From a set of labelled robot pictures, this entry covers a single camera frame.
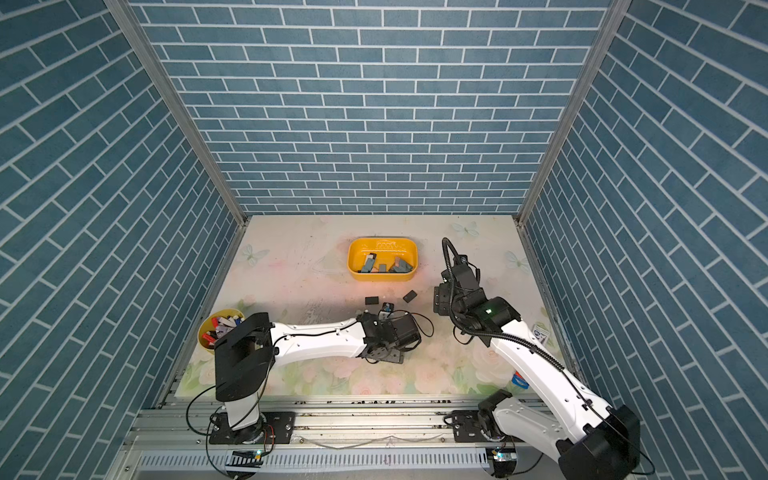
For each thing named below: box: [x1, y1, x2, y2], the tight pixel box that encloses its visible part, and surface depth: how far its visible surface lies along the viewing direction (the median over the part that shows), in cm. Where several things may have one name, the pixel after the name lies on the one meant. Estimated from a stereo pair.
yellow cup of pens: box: [198, 308, 246, 355], surface depth 80 cm
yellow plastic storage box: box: [347, 237, 419, 282], surface depth 108 cm
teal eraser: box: [393, 259, 413, 273], surface depth 103 cm
